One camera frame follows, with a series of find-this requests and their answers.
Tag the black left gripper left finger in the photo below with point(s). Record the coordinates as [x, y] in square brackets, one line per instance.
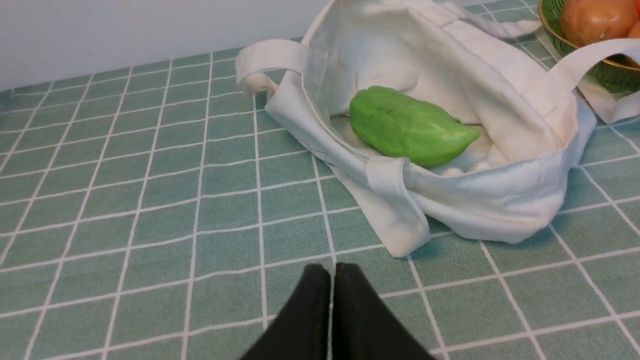
[300, 330]

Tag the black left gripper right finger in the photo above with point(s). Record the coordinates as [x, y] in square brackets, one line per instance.
[364, 328]

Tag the green chayote vegetable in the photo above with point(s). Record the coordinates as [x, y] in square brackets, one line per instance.
[400, 126]

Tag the white cloth tote bag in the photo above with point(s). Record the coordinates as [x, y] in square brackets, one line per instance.
[505, 187]

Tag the green checkered tablecloth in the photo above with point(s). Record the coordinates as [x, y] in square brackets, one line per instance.
[155, 213]

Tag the green gold-rimmed plate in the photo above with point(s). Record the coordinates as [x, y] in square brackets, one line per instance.
[607, 63]

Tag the brown potato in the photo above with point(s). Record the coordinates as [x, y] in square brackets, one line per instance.
[585, 22]

